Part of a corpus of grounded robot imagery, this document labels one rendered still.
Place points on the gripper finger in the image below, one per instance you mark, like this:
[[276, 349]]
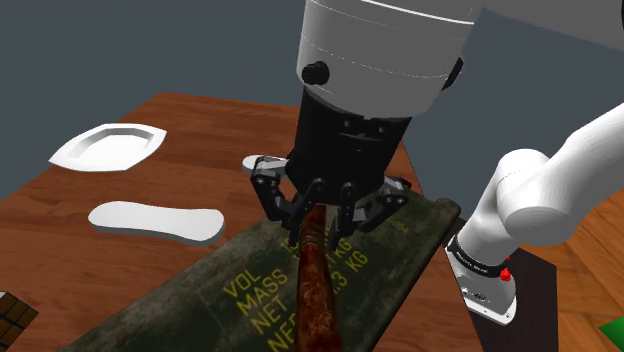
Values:
[[267, 192], [385, 204]]

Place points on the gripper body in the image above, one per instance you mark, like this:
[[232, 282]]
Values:
[[346, 141]]

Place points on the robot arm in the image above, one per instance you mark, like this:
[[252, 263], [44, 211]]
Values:
[[380, 53]]

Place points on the small white round disc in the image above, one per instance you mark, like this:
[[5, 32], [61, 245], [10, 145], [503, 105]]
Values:
[[247, 164]]

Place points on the reddish brown wooden stick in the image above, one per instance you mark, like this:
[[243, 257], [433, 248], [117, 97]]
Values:
[[317, 292]]

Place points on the white flat oblong board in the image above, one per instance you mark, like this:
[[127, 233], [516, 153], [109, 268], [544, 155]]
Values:
[[156, 222]]

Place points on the dark green lettered crate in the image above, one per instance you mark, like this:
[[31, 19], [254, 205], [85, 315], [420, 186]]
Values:
[[195, 302]]

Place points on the white shallow dish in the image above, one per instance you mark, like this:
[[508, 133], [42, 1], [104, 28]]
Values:
[[109, 148]]

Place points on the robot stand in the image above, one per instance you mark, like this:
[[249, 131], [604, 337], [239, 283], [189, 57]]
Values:
[[534, 312]]

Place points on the green flat thing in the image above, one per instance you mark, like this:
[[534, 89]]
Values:
[[615, 332]]

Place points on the brown chocolate bar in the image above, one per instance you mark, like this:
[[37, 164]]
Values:
[[12, 317]]

